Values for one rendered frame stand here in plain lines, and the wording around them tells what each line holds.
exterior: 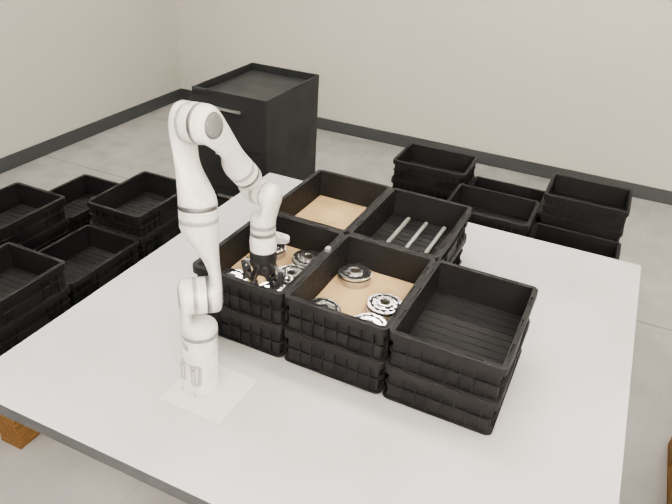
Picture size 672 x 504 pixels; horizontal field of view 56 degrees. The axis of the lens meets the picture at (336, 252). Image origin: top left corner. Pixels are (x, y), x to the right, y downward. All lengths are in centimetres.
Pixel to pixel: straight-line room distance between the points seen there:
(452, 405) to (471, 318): 30
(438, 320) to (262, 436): 59
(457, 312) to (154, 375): 86
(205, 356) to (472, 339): 71
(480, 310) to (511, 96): 323
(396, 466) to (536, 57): 373
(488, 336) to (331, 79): 388
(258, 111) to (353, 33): 208
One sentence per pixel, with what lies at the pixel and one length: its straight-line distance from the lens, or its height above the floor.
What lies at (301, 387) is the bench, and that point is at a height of 70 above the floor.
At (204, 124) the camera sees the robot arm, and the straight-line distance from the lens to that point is 140.
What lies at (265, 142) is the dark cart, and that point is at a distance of 334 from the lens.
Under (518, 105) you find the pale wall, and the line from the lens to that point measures 497.
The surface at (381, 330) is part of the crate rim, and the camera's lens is 159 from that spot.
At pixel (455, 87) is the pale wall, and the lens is 505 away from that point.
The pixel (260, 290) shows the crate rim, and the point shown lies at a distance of 171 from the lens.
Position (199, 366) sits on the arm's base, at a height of 80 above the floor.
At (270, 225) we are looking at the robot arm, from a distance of 169.
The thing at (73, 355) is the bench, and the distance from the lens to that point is 194.
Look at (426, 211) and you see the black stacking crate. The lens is 229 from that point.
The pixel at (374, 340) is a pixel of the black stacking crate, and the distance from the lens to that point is 163.
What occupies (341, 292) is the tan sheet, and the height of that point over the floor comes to 83.
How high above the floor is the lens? 189
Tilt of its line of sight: 31 degrees down
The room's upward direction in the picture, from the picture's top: 4 degrees clockwise
